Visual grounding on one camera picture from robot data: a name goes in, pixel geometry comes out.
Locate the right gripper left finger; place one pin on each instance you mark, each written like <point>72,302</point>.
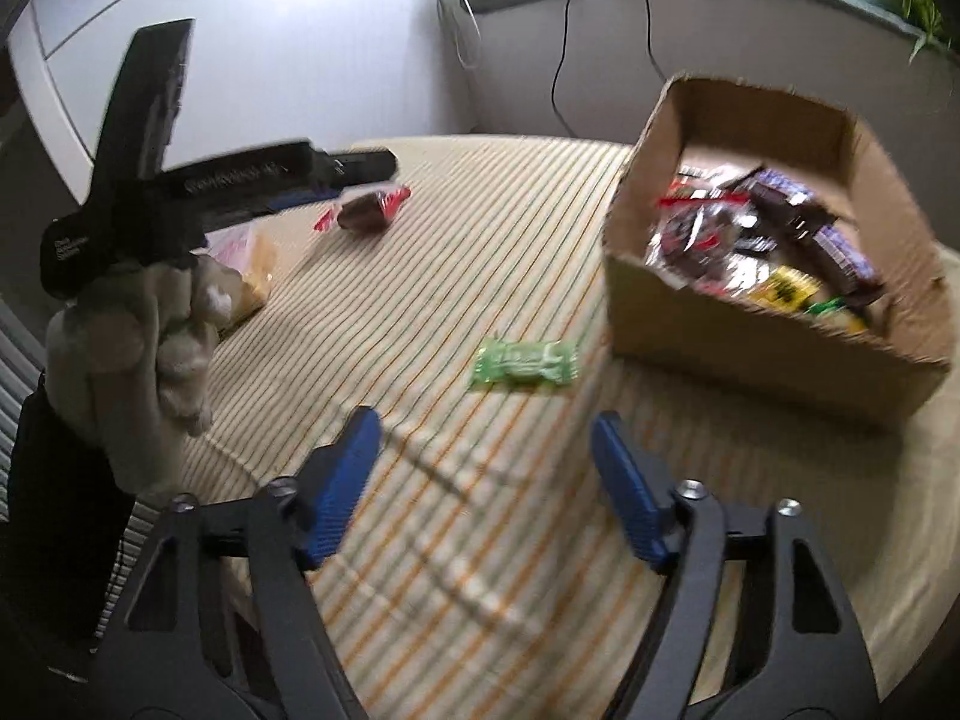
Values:
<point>292,525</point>

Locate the light green candy packet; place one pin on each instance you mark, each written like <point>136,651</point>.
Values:
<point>524,363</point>

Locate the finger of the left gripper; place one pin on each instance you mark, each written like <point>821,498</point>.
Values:
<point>297,198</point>
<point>363,167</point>

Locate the red jelly cup snack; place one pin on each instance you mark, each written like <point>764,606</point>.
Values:
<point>683,194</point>

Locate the yellow jelly cup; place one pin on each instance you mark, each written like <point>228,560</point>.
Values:
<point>837,316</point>

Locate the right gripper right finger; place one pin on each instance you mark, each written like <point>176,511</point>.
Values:
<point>679,529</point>

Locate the brownie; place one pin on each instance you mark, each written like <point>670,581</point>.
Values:
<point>369,213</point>

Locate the snickers bar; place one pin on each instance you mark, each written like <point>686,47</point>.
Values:
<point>793,209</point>
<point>845,267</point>

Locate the white gloved left hand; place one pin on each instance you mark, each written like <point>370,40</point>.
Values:
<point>128,363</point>

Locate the black patterned snack packet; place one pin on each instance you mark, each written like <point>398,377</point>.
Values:
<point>696,244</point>

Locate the pink wrapped sandwich bread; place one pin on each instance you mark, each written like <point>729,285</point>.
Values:
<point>249,250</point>

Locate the open cardboard box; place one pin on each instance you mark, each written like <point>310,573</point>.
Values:
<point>721,132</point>

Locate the striped beige table cloth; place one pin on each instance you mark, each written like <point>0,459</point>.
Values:
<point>485,574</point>

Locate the yellow candy packet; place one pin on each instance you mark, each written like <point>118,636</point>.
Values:
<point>786,289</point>

